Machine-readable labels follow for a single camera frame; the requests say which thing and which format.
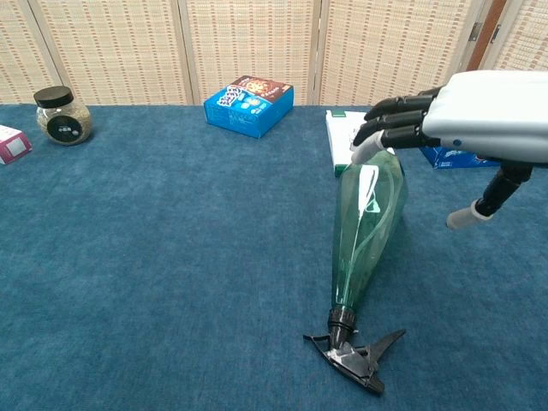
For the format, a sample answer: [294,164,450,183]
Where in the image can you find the blue brown cookie box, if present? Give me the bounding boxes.
[203,75,295,140]

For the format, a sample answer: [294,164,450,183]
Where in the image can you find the round glass jar black lid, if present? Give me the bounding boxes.
[33,85,92,146]

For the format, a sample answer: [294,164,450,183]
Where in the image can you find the blue Oreo cookie box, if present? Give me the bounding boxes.
[419,145,502,170]

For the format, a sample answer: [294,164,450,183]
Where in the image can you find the white USB hub box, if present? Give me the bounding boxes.
[325,110,397,177]

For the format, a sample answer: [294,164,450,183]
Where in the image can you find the bamboo folding screen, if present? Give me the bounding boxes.
[0,0,548,107]

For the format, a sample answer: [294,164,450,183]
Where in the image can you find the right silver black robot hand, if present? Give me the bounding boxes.
[349,70,548,230]

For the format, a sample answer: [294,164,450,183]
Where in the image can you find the pink floral long box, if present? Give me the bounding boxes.
[0,123,33,166]

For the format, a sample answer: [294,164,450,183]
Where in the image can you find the green glass bottle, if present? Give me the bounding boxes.
[302,148,408,396]

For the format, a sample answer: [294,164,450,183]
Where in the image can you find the blue felt table cloth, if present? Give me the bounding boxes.
[0,104,548,411]

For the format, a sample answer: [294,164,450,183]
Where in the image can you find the brown wooden post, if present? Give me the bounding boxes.
[465,0,509,72]

